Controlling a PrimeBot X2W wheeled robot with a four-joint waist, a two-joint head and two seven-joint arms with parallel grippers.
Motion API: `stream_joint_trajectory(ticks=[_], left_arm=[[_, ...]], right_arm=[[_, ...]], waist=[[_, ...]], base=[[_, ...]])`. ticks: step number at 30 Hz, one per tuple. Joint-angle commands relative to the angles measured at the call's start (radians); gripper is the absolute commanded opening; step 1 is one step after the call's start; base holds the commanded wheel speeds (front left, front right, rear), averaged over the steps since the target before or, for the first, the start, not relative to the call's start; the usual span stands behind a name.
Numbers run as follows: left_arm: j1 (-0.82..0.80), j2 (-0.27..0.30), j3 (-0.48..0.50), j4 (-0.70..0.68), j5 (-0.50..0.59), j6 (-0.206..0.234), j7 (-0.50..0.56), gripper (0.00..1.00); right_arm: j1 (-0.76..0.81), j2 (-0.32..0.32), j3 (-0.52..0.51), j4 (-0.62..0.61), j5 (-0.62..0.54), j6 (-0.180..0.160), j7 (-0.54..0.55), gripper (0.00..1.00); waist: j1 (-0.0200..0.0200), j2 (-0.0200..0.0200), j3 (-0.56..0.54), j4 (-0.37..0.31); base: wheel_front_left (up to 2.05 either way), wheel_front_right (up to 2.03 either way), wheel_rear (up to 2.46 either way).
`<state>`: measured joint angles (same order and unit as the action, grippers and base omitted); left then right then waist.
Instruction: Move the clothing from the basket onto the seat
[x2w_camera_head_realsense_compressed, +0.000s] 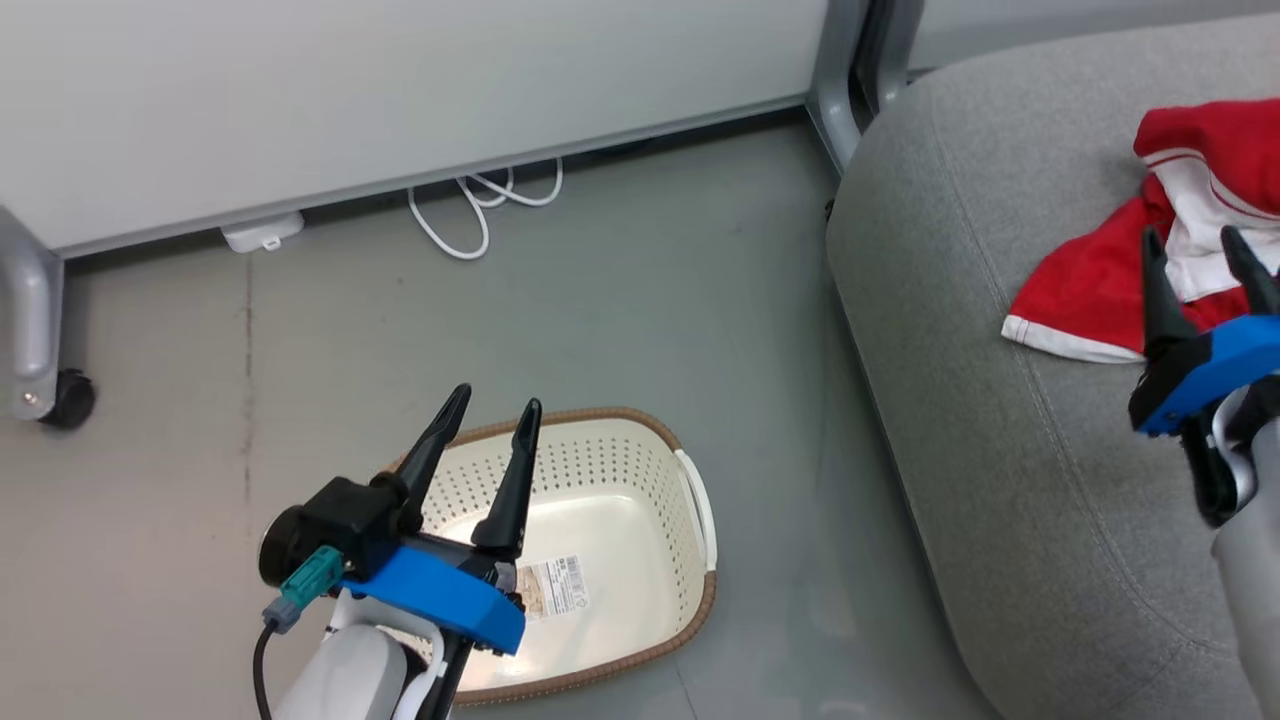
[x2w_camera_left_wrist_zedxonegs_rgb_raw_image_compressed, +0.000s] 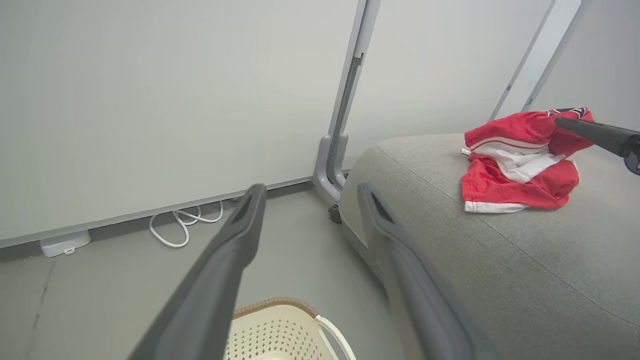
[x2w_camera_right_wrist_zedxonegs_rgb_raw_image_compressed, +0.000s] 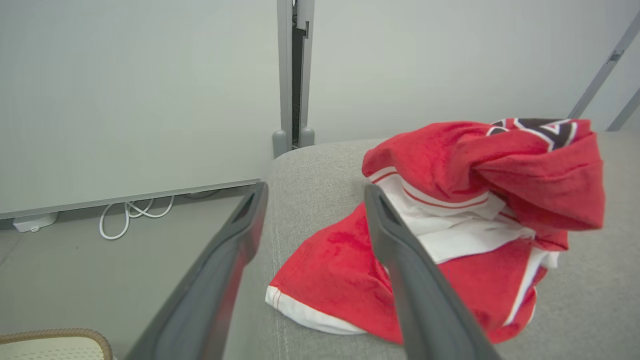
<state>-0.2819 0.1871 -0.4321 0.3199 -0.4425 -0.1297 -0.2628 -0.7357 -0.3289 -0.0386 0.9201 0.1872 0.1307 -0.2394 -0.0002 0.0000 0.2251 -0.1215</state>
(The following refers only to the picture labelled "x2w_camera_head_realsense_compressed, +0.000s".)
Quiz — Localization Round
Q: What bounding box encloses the printed barcode label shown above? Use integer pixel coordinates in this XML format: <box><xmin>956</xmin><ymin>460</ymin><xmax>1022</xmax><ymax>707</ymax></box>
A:
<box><xmin>514</xmin><ymin>554</ymin><xmax>592</xmax><ymax>622</ymax></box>

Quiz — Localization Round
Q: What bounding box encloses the grey fabric sofa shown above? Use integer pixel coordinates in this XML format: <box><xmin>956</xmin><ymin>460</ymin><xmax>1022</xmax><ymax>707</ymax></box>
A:
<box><xmin>825</xmin><ymin>12</ymin><xmax>1280</xmax><ymax>720</ymax></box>

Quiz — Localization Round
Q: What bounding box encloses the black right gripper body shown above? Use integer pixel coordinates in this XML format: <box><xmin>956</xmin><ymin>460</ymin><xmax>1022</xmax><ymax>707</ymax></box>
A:
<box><xmin>1128</xmin><ymin>314</ymin><xmax>1280</xmax><ymax>437</ymax></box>

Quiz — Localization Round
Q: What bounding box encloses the white partition panel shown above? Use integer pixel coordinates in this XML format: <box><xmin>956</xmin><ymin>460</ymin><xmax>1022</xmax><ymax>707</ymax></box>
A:
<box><xmin>0</xmin><ymin>0</ymin><xmax>831</xmax><ymax>259</ymax></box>
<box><xmin>905</xmin><ymin>0</ymin><xmax>1280</xmax><ymax>73</ymax></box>

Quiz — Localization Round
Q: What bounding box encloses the black cable teal connector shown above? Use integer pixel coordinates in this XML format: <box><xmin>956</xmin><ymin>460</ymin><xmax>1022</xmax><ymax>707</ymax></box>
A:
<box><xmin>251</xmin><ymin>545</ymin><xmax>347</xmax><ymax>720</ymax></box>

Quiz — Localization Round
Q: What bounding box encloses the cream laundry basket brown rim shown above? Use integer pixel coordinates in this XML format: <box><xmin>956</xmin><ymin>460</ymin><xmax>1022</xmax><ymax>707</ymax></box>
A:
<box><xmin>385</xmin><ymin>406</ymin><xmax>720</xmax><ymax>706</ymax></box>

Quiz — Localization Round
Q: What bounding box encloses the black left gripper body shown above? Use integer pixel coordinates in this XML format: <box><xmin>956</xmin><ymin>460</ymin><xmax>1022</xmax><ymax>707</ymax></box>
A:
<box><xmin>258</xmin><ymin>478</ymin><xmax>527</xmax><ymax>657</ymax></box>

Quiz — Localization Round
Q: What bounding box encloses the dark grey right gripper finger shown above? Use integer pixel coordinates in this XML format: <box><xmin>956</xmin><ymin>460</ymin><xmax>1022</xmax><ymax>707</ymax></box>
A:
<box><xmin>1142</xmin><ymin>227</ymin><xmax>1199</xmax><ymax>364</ymax></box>
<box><xmin>1219</xmin><ymin>225</ymin><xmax>1280</xmax><ymax>318</ymax></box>

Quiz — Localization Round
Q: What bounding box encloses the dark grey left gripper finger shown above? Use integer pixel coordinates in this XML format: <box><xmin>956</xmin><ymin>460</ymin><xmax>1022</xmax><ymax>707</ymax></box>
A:
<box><xmin>385</xmin><ymin>383</ymin><xmax>472</xmax><ymax>531</ymax></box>
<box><xmin>472</xmin><ymin>398</ymin><xmax>543</xmax><ymax>561</ymax></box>

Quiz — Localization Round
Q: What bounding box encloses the red and white clothing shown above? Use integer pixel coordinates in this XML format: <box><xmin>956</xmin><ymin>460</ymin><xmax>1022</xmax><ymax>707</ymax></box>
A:
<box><xmin>1002</xmin><ymin>98</ymin><xmax>1280</xmax><ymax>364</ymax></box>

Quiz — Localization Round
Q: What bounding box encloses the white cable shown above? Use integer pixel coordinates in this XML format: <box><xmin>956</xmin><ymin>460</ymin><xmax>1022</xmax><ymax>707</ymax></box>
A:
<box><xmin>406</xmin><ymin>158</ymin><xmax>565</xmax><ymax>262</ymax></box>

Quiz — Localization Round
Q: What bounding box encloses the black caster wheel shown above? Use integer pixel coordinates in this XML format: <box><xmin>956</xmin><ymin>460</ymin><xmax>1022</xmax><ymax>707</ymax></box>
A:
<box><xmin>40</xmin><ymin>368</ymin><xmax>98</xmax><ymax>432</ymax></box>

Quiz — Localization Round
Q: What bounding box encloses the grey partition frame post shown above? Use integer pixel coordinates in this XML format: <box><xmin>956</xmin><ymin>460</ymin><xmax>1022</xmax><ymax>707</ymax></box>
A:
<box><xmin>868</xmin><ymin>0</ymin><xmax>925</xmax><ymax>113</ymax></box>
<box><xmin>806</xmin><ymin>0</ymin><xmax>873</xmax><ymax>173</ymax></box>
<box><xmin>0</xmin><ymin>205</ymin><xmax>67</xmax><ymax>423</ymax></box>

